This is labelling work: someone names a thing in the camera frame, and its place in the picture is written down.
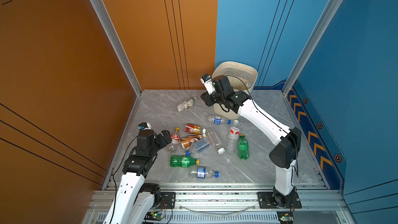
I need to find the right aluminium corner post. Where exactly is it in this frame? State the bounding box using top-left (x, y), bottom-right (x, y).
top-left (282, 0), bottom-right (343, 96)

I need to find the circuit board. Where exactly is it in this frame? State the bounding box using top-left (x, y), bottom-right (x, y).
top-left (144, 212), bottom-right (165, 223)
top-left (277, 212), bottom-right (294, 224)

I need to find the left circuit board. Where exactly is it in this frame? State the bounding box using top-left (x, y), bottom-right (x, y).
top-left (144, 212), bottom-right (165, 223)

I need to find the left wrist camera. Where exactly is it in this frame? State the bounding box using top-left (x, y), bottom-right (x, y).
top-left (138, 122), bottom-right (152, 131)

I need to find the left aluminium corner post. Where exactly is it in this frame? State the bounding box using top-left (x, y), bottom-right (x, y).
top-left (90, 0), bottom-right (142, 96)

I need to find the aluminium front rail frame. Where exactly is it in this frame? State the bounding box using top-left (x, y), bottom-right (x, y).
top-left (81, 183), bottom-right (357, 224)

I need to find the brown Nescafe bottle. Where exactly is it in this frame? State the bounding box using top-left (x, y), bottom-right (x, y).
top-left (180, 134), bottom-right (206, 149)

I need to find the guava label clear bottle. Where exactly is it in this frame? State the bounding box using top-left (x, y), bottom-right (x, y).
top-left (207, 129), bottom-right (226, 155)

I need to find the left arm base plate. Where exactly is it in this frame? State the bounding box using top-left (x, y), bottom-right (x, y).
top-left (151, 191), bottom-right (176, 209)

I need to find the aluminium corner post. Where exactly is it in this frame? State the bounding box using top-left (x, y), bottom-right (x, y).
top-left (90, 0), bottom-right (142, 96)
top-left (282, 0), bottom-right (343, 96)

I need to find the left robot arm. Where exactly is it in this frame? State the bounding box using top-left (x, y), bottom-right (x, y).
top-left (104, 128), bottom-right (172, 224)

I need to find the pale blue label bottle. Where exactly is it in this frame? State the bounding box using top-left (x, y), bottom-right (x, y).
top-left (186, 138), bottom-right (210, 156)

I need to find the clear bottle blue cap front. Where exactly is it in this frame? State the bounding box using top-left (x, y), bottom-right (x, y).
top-left (188, 166), bottom-right (220, 179)

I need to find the clear bottle red label yellow cap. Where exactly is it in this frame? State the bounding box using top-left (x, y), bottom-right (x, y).
top-left (167, 127), bottom-right (180, 153)

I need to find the blue label clear bottle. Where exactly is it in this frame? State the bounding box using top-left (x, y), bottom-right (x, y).
top-left (207, 115), bottom-right (233, 125)

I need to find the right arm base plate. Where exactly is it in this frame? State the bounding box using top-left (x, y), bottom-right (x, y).
top-left (257, 190), bottom-right (302, 209)

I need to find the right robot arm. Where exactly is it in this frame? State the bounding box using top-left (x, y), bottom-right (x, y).
top-left (201, 74), bottom-right (302, 208)

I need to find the cream ribbed waste bin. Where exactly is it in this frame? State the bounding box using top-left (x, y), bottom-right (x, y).
top-left (212, 61), bottom-right (258, 120)

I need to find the clear bottle green neck band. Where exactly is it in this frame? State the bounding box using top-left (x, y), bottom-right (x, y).
top-left (177, 97), bottom-right (197, 112)

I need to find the Wahaha clear water bottle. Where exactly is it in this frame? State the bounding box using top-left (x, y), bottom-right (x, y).
top-left (227, 120), bottom-right (240, 154)

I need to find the small green Sprite bottle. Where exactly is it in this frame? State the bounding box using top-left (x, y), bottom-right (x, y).
top-left (237, 133), bottom-right (250, 160)

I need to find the large green Sprite bottle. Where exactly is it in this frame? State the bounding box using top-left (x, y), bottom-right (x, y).
top-left (170, 155), bottom-right (201, 168)

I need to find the right circuit board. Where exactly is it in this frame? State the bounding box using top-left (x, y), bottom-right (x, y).
top-left (277, 212), bottom-right (294, 224)

